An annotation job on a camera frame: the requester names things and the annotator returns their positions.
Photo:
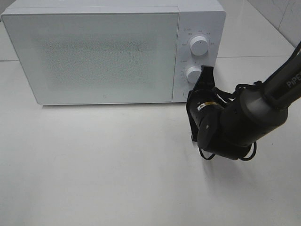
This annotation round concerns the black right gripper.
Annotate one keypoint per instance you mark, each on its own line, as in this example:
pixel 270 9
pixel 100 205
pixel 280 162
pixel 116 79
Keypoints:
pixel 205 100

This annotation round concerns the round white door button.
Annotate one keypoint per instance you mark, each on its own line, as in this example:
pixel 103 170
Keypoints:
pixel 186 94

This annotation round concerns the white microwave door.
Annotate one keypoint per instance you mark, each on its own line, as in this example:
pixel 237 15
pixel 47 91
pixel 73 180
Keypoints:
pixel 96 59

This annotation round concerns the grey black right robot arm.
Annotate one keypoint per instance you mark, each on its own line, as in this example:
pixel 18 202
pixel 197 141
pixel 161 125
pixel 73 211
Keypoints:
pixel 230 124

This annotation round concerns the upper white power knob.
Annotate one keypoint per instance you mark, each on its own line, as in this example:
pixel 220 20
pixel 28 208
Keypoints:
pixel 199 45

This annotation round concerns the white microwave oven body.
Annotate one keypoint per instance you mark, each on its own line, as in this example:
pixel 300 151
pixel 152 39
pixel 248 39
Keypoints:
pixel 205 17

